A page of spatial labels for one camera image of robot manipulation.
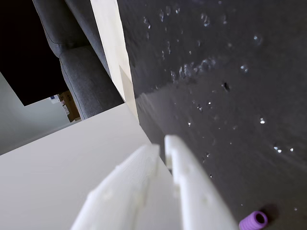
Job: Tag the purple ribbed pen grip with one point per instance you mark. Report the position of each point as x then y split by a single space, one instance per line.
250 223

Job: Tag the grey fabric sofa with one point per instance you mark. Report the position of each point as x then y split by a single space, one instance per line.
81 76

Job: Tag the brown cardboard box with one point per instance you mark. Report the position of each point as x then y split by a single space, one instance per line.
70 105

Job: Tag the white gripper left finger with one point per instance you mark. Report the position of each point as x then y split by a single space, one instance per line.
120 191

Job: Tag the black glossy mat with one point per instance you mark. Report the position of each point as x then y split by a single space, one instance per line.
216 83

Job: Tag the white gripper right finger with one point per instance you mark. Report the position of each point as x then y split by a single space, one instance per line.
192 187

